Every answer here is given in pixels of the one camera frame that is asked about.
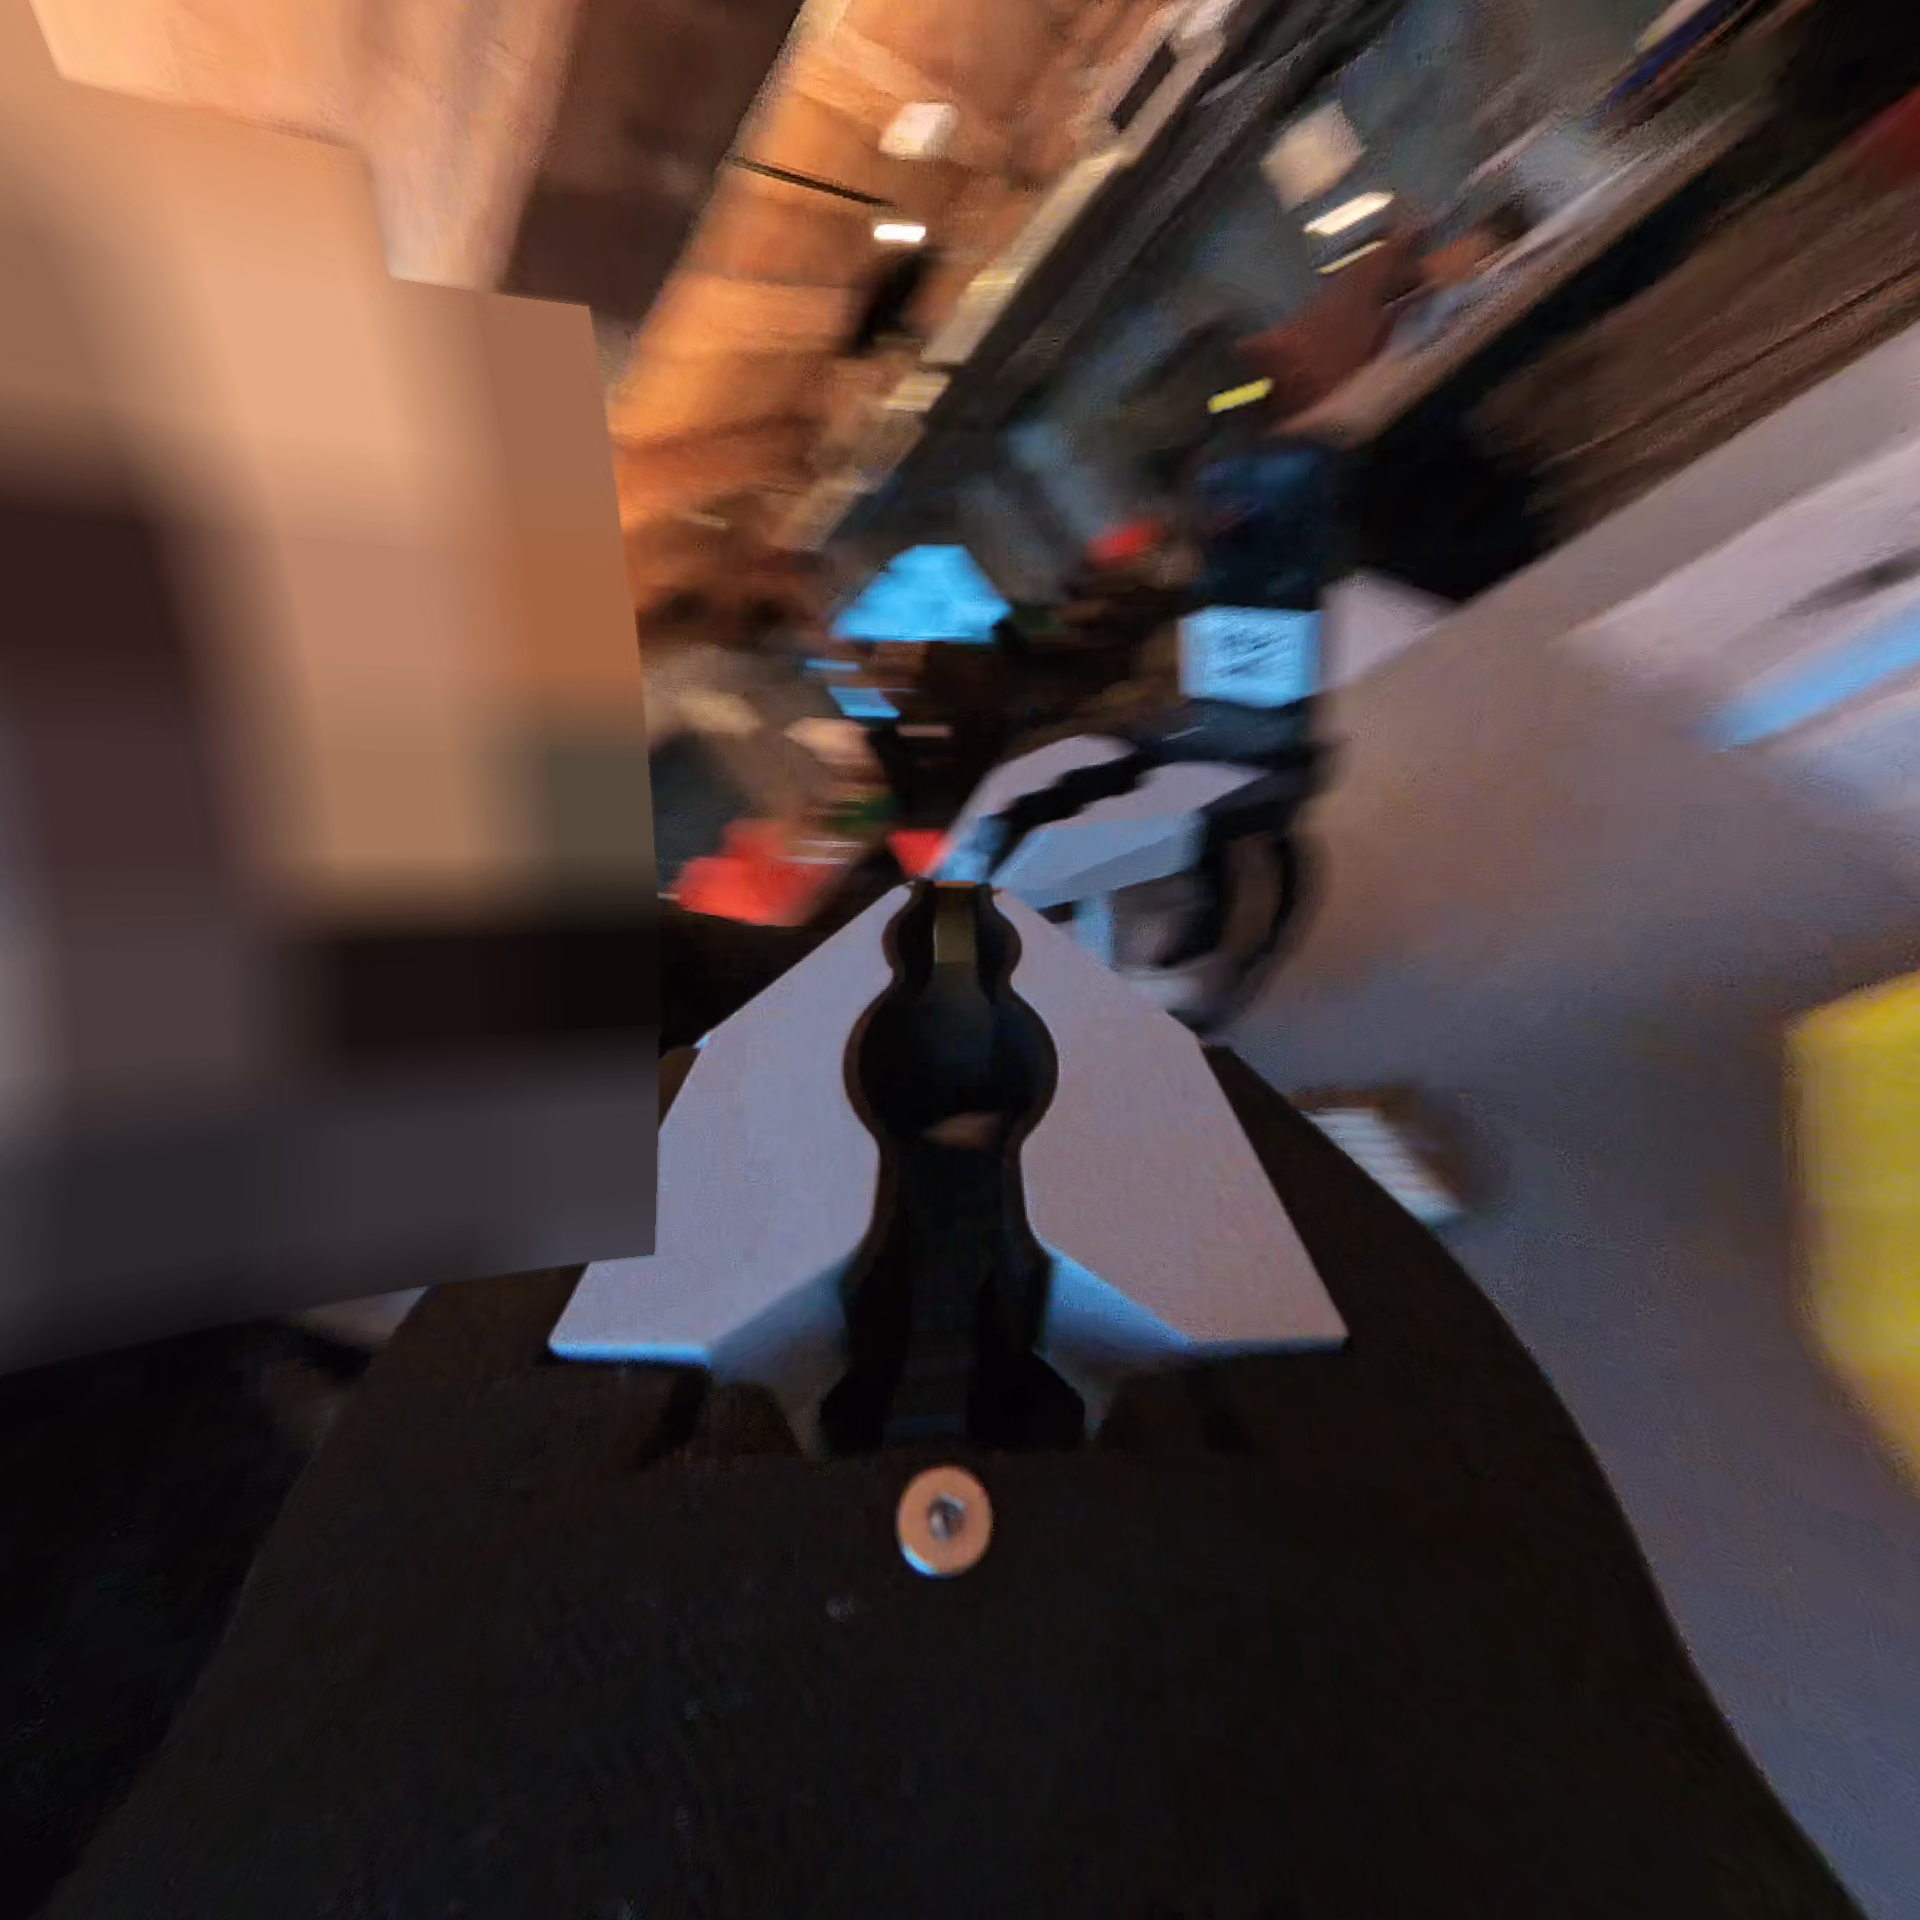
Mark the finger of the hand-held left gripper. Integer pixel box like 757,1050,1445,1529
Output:
959,734,1163,882
995,771,1266,914

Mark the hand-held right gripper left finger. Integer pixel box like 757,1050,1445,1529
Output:
548,882,920,1409

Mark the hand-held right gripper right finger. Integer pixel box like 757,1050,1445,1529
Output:
982,882,1352,1416

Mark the grey brown toy brick model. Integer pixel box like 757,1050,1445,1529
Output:
1302,1081,1476,1220

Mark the large yellow plastic bin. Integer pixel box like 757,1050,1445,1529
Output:
1781,981,1920,1490

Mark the grey desk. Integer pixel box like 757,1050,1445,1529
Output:
1079,321,1920,1920

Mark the white upright sheet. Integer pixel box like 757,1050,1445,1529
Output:
1325,576,1450,684

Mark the arched window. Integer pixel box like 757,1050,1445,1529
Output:
827,542,1010,649

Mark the orange red seat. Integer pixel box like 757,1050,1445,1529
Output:
674,840,902,927

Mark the open instruction booklet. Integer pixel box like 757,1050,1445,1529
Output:
1559,434,1920,842

